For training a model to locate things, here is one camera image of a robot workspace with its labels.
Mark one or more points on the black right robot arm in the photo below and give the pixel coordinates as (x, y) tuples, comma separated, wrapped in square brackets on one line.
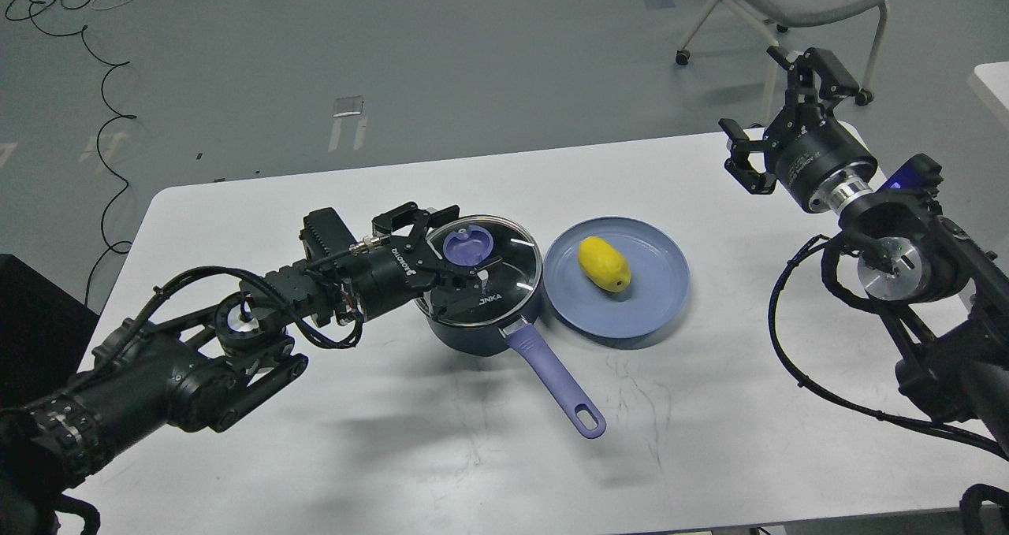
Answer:
[(941, 298)]

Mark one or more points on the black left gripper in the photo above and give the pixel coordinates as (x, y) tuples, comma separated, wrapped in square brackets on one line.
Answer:
[(394, 273)]

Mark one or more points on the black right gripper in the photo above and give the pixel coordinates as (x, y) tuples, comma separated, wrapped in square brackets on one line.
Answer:
[(821, 165)]

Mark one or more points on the dark blue pot purple handle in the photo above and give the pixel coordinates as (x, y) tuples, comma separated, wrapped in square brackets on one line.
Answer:
[(522, 337)]

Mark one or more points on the blue round plate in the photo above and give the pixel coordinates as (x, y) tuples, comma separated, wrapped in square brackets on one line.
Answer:
[(659, 289)]

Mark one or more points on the black box left edge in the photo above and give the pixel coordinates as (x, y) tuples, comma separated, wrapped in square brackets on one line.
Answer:
[(44, 336)]

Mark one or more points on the white table corner right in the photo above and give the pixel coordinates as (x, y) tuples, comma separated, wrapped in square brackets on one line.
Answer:
[(989, 81)]

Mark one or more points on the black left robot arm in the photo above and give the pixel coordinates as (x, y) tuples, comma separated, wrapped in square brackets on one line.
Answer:
[(212, 344)]

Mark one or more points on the glass lid purple knob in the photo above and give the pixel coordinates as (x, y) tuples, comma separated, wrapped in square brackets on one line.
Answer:
[(508, 265)]

